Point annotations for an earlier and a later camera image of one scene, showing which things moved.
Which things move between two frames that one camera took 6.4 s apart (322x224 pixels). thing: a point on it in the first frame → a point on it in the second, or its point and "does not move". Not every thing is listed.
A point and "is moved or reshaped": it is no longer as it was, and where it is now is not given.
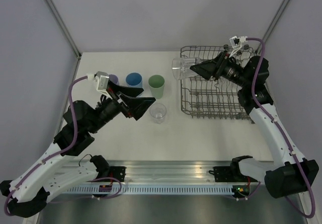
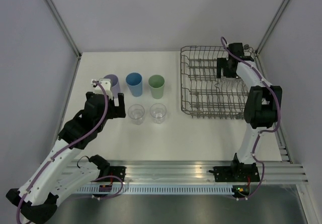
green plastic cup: x=156 y=83 does not move
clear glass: x=158 y=111 does not move
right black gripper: x=215 y=67 → x=222 y=63
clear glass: x=181 y=67 is moved or reshaped
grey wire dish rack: x=202 y=97 does not move
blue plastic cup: x=134 y=79 does not move
